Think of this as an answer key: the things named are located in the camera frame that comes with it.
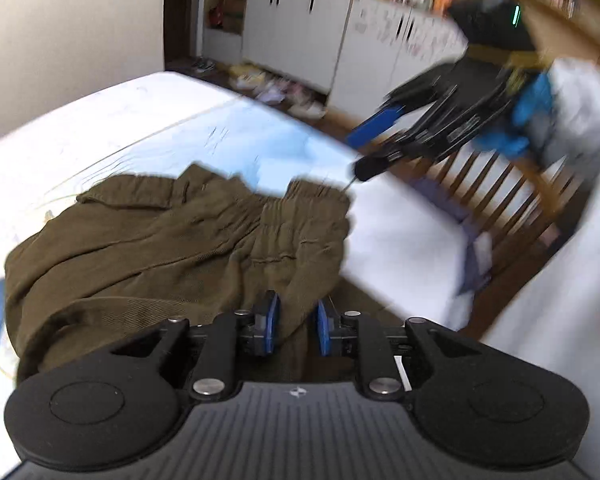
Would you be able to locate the olive green sweatshirt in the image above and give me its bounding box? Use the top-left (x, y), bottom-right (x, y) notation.
top-left (5, 165), bottom-right (350, 382)

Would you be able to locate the blue gloved right hand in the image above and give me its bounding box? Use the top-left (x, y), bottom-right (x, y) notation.
top-left (471, 72), bottom-right (554, 159)

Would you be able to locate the white table cover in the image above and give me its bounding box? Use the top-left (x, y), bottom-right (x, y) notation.
top-left (0, 73), bottom-right (489, 377)

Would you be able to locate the wooden chair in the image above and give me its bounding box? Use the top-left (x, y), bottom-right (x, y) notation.
top-left (410, 148), bottom-right (591, 338)

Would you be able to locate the white cabinet row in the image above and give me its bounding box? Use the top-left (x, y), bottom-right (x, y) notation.
top-left (202, 0), bottom-right (466, 119)

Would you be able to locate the person white clothing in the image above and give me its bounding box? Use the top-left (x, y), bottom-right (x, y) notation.
top-left (481, 58), bottom-right (600, 479)

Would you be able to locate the dark brown door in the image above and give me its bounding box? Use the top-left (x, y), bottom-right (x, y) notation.
top-left (162, 0), bottom-right (198, 70)

